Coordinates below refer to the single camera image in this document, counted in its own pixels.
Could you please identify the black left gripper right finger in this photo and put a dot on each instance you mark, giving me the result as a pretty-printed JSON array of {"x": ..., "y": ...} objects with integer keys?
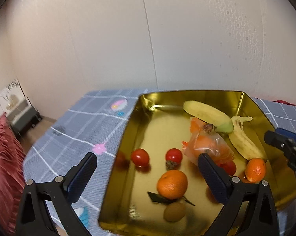
[{"x": 260, "y": 216}]

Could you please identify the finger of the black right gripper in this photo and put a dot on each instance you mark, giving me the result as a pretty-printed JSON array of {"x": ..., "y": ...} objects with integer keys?
[
  {"x": 276, "y": 140},
  {"x": 286, "y": 133}
]

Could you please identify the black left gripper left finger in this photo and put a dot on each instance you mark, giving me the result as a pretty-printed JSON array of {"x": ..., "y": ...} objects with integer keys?
[{"x": 34, "y": 217}]

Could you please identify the mandarin with green leaf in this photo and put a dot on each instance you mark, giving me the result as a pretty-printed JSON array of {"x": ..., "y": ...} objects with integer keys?
[{"x": 255, "y": 170}]

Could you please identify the yellow banana with long stem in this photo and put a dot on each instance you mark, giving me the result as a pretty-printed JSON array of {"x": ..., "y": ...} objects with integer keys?
[{"x": 242, "y": 143}]

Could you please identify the small brown longan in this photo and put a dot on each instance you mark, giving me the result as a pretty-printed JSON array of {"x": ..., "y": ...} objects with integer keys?
[{"x": 174, "y": 212}]

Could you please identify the large orange mandarin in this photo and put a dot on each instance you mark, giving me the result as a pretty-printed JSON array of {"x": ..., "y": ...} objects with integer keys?
[{"x": 172, "y": 184}]

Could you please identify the plastic bag of orange snacks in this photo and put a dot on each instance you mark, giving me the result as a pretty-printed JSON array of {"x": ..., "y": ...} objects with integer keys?
[{"x": 204, "y": 139}]

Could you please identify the red cherry tomato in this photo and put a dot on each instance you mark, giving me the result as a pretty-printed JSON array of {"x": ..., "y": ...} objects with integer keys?
[
  {"x": 174, "y": 158},
  {"x": 140, "y": 158}
]

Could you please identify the small orange kumquat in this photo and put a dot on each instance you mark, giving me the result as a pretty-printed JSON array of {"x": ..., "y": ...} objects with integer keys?
[{"x": 229, "y": 167}]

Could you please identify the red sofa blanket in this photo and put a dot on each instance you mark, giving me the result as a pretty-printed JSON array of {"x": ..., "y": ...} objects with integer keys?
[{"x": 12, "y": 181}]

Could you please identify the gold tin tray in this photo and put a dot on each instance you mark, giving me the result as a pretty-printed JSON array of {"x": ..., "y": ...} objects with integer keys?
[{"x": 159, "y": 123}]

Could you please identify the white side cabinet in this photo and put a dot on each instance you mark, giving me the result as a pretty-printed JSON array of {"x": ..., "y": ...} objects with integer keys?
[{"x": 20, "y": 114}]

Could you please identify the blue checked tablecloth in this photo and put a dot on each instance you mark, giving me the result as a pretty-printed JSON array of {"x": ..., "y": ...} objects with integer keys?
[{"x": 97, "y": 122}]

